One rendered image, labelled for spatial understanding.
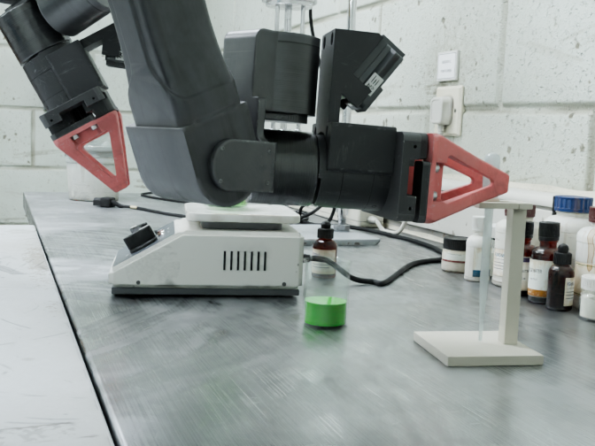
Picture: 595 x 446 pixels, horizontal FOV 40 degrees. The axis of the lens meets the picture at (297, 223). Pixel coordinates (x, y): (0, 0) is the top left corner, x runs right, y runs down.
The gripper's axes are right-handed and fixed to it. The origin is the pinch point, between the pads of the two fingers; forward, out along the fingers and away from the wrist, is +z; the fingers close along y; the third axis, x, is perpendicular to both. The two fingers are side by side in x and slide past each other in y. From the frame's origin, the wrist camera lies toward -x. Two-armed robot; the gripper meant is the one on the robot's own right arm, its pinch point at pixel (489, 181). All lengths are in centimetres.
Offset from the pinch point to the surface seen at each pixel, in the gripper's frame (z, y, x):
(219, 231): -19.1, 22.3, 7.3
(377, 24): 20, 106, -29
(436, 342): -3.0, 0.5, 13.4
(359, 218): 14, 87, 10
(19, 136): -71, 265, -1
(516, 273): 3.0, -0.3, 7.3
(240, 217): -17.0, 22.2, 5.8
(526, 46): 28, 54, -20
